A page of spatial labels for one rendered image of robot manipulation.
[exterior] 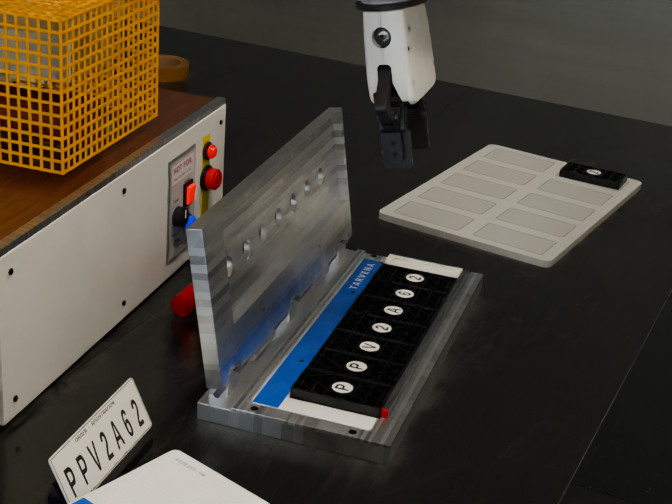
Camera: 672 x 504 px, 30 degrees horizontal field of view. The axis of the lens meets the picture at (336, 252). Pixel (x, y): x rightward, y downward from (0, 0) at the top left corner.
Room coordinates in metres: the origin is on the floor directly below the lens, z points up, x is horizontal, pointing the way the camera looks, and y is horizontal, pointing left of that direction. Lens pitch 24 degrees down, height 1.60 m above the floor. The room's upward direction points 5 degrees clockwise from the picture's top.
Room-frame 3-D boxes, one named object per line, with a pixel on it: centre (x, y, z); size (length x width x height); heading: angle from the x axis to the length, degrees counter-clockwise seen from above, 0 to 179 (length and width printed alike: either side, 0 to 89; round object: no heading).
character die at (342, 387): (1.14, -0.02, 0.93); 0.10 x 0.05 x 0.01; 74
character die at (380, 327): (1.28, -0.06, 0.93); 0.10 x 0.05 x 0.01; 73
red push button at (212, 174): (1.51, 0.17, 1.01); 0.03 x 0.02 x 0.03; 164
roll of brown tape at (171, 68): (2.32, 0.36, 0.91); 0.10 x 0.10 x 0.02
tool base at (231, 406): (1.29, -0.03, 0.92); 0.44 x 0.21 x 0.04; 164
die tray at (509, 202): (1.79, -0.27, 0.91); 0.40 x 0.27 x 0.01; 151
